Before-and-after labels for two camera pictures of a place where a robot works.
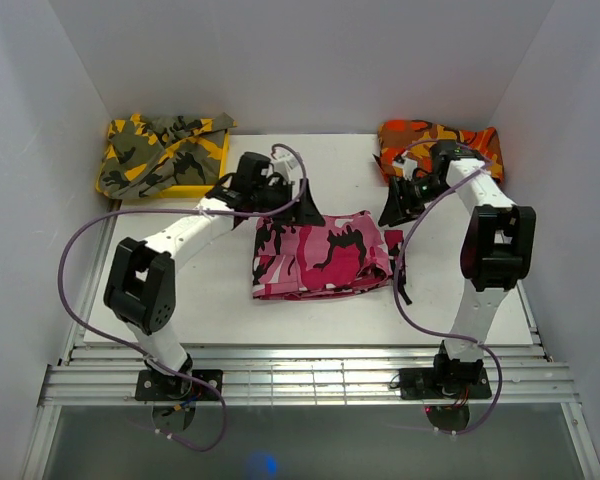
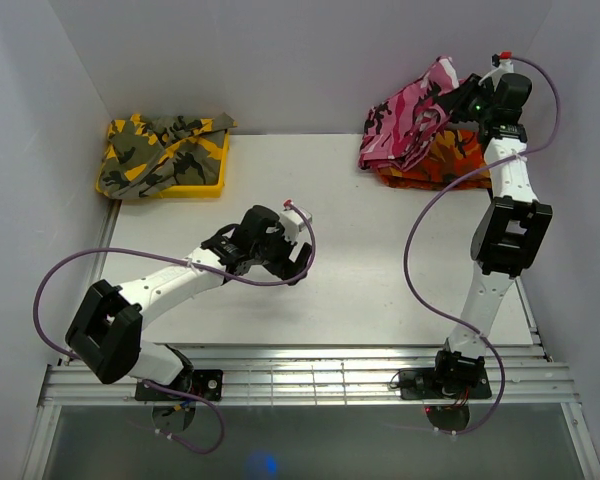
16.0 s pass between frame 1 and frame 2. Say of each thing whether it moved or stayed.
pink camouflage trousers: moved
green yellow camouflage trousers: stayed
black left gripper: moved
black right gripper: moved
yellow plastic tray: stayed
